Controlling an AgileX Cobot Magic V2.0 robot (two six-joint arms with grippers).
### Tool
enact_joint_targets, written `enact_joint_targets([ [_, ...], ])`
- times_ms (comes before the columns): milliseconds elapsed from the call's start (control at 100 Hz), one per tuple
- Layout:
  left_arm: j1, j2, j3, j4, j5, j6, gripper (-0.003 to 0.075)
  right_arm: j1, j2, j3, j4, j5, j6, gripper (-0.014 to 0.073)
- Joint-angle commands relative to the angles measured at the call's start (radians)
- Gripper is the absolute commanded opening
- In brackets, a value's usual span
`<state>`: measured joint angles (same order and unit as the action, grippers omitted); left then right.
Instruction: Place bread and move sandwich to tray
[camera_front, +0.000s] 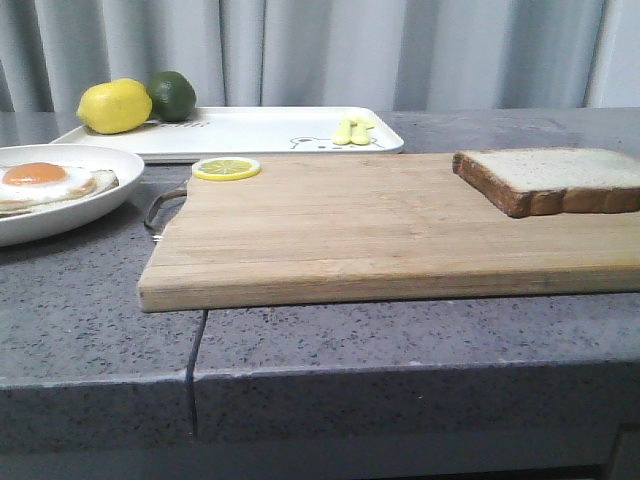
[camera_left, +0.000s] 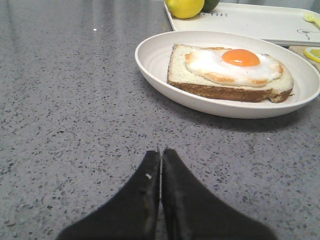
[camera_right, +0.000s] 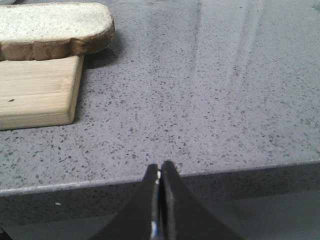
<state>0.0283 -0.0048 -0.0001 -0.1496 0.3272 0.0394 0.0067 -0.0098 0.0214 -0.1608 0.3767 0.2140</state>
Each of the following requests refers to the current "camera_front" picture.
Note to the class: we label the white rectangular tray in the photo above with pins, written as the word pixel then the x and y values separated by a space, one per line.
pixel 243 131

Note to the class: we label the yellow-green utensil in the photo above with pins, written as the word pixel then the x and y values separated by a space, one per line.
pixel 344 132
pixel 360 131

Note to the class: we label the grey curtain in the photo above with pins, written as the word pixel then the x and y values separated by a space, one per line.
pixel 384 55

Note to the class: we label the left yellow-green utensil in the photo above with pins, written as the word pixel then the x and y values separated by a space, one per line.
pixel 344 132

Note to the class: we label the yellow lemon slice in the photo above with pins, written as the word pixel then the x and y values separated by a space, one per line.
pixel 226 168

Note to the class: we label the metal cutting board handle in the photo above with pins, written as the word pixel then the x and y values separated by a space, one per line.
pixel 156 232

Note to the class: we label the green lime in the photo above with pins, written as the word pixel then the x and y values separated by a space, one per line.
pixel 173 97

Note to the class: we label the white bread slice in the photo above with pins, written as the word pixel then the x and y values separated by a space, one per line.
pixel 547 181

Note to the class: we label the right yellow-green utensil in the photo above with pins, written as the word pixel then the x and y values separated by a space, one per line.
pixel 360 131

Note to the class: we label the wooden cutting board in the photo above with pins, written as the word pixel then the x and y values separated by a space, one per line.
pixel 323 229

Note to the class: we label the white round plate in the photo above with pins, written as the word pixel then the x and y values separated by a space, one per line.
pixel 127 167

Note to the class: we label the fried egg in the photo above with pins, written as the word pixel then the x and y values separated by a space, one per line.
pixel 41 182

